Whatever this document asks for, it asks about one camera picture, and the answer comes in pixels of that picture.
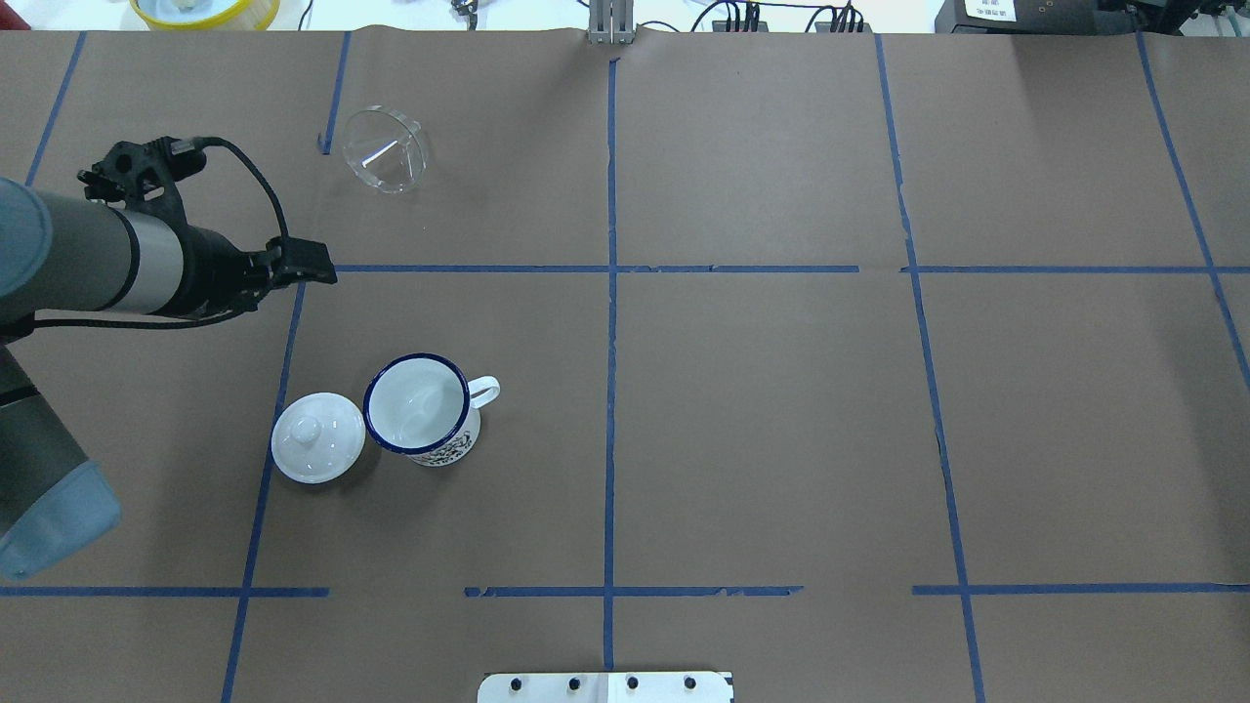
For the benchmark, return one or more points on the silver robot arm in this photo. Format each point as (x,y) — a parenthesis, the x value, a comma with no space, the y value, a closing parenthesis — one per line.
(121,268)

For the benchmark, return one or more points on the aluminium frame post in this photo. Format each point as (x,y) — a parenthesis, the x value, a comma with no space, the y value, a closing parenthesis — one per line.
(611,22)

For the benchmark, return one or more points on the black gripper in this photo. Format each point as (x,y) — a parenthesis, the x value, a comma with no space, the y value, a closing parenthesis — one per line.
(209,270)

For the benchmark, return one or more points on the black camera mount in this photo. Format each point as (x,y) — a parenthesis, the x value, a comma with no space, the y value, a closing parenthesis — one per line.
(143,176)

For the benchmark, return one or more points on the white camera stand pillar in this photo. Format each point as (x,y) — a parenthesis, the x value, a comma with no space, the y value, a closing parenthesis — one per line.
(638,686)

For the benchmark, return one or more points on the yellow tape roll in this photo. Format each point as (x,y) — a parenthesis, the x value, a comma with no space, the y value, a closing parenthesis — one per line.
(206,15)

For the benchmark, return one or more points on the white enamel cup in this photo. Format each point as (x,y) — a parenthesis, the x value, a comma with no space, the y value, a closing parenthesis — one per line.
(422,407)

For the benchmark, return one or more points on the black computer box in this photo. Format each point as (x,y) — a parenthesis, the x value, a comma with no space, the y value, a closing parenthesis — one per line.
(1066,18)

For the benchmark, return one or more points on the clear plastic funnel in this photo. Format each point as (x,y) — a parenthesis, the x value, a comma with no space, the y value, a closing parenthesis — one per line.
(385,149)

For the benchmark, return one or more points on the white cup lid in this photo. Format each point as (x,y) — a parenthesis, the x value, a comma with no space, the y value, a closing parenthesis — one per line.
(317,438)

